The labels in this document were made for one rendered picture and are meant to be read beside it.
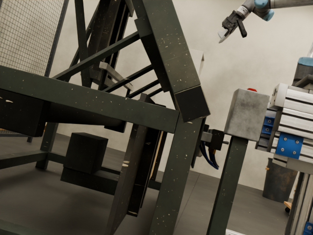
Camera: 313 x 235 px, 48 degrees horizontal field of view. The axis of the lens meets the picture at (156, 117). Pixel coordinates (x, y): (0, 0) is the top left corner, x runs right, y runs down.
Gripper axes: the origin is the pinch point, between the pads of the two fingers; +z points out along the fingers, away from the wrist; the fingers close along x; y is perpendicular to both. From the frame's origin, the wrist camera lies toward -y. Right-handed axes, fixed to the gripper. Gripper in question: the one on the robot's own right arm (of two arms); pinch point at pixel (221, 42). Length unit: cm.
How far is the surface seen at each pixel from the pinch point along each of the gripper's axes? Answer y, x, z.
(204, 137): -33, 58, 50
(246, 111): -39, 85, 32
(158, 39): 3, 89, 34
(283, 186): -166, -375, 31
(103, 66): 46, 4, 60
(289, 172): -158, -374, 8
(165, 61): -4, 88, 38
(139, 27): 14, 84, 34
